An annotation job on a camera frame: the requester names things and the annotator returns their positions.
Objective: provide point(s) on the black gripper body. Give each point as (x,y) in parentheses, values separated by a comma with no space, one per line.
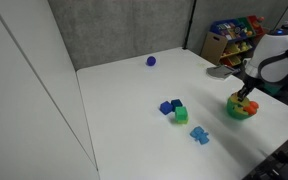
(250,83)

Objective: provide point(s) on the yellow toy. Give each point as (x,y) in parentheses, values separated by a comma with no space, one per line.
(237,104)

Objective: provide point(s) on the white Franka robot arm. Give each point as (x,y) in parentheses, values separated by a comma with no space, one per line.
(274,53)

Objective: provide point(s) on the orange toy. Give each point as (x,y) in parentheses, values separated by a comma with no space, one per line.
(251,108)

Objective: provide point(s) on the green bowl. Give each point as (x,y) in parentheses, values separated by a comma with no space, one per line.
(234,111)

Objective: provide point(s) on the colourful toy bin shelf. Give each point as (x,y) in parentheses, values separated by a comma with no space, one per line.
(239,36)

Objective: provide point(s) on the light blue block toy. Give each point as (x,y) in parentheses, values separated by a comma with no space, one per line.
(199,135)

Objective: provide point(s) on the grey metal plate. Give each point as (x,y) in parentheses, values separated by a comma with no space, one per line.
(220,71)

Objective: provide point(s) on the brown cardboard panel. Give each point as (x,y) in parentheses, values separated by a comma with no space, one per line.
(213,48)

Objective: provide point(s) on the green cube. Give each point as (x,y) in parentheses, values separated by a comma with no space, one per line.
(181,113)

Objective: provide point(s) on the dark teal blue cube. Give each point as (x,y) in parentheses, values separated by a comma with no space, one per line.
(177,104)

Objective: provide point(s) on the royal blue cube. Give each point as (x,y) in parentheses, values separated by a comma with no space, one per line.
(166,108)

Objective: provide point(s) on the black stand pole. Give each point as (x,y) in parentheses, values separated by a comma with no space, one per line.
(189,23)

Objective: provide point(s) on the purple ball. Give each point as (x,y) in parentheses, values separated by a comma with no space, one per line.
(151,61)

